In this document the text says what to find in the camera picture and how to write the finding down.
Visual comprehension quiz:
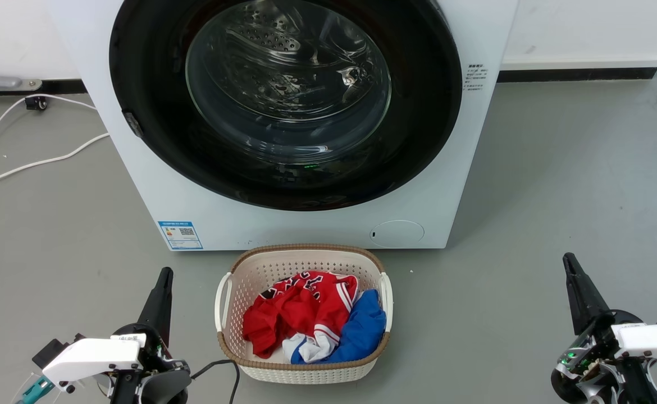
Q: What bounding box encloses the white front-load washing machine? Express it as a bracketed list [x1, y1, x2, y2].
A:
[48, 0, 520, 251]

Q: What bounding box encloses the red basketball jersey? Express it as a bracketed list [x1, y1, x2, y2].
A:
[243, 271, 359, 359]

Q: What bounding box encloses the black round glass washer door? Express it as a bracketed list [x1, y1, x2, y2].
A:
[108, 0, 463, 212]

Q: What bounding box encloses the blue garment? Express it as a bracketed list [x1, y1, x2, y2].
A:
[291, 290, 387, 364]

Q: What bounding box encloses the cream plastic laundry basket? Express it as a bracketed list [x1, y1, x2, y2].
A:
[215, 244, 393, 384]

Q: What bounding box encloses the stainless steel washer drum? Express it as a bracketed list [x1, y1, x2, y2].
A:
[187, 0, 392, 164]

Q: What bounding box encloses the white cable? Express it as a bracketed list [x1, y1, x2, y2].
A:
[0, 132, 110, 191]
[0, 94, 97, 175]

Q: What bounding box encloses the white garment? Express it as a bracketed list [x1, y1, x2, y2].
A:
[282, 331, 336, 364]

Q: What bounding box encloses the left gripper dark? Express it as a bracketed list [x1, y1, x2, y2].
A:
[108, 267, 192, 404]

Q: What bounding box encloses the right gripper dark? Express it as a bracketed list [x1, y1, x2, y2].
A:
[550, 252, 657, 404]

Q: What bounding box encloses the small printed text label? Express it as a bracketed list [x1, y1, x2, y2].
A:
[463, 63, 489, 93]

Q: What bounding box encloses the blue energy label sticker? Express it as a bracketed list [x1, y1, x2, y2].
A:
[158, 221, 203, 251]

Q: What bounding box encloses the round white filter cover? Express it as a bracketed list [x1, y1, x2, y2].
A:
[369, 220, 425, 249]

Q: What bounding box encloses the black baseboard strip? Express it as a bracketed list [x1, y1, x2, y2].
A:
[0, 80, 88, 96]
[497, 67, 657, 84]

